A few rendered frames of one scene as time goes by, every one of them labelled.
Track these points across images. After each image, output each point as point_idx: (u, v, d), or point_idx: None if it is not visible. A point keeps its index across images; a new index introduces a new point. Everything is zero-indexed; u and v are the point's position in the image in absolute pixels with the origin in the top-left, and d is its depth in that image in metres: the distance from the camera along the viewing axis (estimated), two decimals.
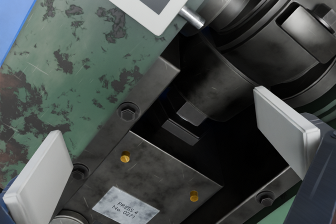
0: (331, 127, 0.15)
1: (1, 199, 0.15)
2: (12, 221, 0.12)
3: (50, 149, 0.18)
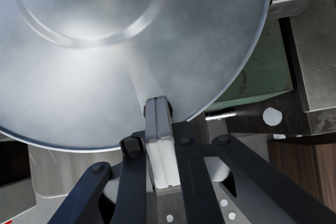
0: (193, 134, 0.17)
1: (133, 148, 0.17)
2: (145, 171, 0.13)
3: (157, 112, 0.20)
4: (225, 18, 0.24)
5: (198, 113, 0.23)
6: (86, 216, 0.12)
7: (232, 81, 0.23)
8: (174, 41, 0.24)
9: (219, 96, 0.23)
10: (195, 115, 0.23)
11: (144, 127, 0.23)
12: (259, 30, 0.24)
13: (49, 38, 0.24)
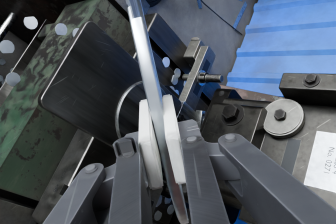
0: (200, 133, 0.17)
1: (126, 150, 0.17)
2: (139, 172, 0.13)
3: None
4: None
5: (137, 40, 0.18)
6: (80, 217, 0.12)
7: (155, 96, 0.18)
8: None
9: (146, 73, 0.18)
10: (135, 37, 0.18)
11: None
12: (164, 166, 0.20)
13: None
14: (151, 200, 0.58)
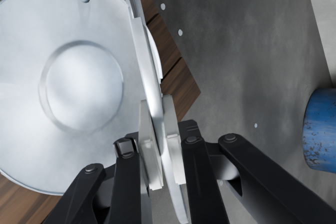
0: (200, 133, 0.17)
1: (126, 150, 0.17)
2: (139, 172, 0.13)
3: None
4: None
5: (137, 40, 0.18)
6: (80, 217, 0.12)
7: (155, 96, 0.18)
8: None
9: (146, 73, 0.18)
10: (135, 37, 0.18)
11: None
12: (164, 166, 0.20)
13: None
14: None
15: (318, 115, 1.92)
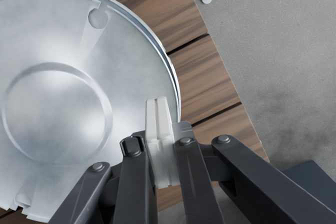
0: (193, 134, 0.17)
1: (133, 148, 0.17)
2: (145, 171, 0.13)
3: (157, 112, 0.20)
4: (149, 88, 0.35)
5: None
6: (86, 216, 0.12)
7: (179, 120, 0.36)
8: (132, 121, 0.36)
9: None
10: None
11: None
12: (172, 80, 0.35)
13: (70, 166, 0.38)
14: None
15: None
